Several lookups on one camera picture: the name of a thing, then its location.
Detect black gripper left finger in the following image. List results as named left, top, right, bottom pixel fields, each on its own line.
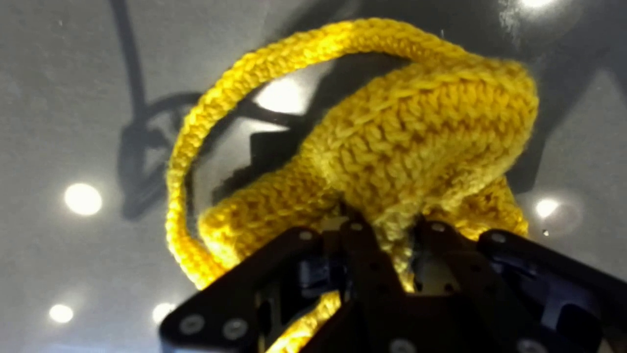
left=159, top=217, right=408, bottom=353

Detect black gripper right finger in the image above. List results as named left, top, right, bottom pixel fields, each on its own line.
left=416, top=221, right=627, bottom=353

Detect yellow crocheted towel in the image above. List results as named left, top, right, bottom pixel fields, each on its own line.
left=163, top=15, right=541, bottom=353

